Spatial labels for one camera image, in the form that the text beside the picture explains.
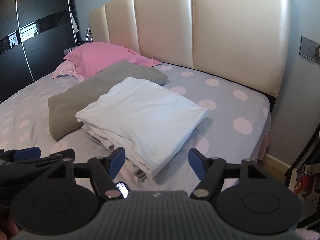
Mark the purple fluffy blanket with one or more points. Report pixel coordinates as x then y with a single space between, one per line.
310 235

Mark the red printed box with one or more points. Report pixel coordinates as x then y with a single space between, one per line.
301 183

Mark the grey wall switch panel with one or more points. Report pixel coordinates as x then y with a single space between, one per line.
308 47

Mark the smartphone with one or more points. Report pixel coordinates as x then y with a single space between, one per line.
123 188

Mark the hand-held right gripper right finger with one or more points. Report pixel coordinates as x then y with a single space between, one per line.
197 162

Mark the olive folded blanket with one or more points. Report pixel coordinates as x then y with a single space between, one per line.
82 92

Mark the bed with polka-dot sheet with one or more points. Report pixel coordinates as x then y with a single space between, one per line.
237 110

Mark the person's left hand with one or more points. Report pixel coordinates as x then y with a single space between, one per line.
7 226

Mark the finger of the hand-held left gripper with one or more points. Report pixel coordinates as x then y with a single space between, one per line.
57 155
27 153

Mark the dark sliding wardrobe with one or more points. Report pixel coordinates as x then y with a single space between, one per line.
45 55

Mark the white hanging cloth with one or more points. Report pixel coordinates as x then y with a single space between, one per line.
74 23

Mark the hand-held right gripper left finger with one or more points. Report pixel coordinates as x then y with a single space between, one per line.
116 161

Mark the cream padded headboard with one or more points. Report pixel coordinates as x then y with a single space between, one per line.
225 30

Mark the black furniture frame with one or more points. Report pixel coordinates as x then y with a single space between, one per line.
303 152

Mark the grey nightstand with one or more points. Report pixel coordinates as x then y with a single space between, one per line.
68 51

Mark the white t-shirt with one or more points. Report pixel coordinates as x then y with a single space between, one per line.
140 115

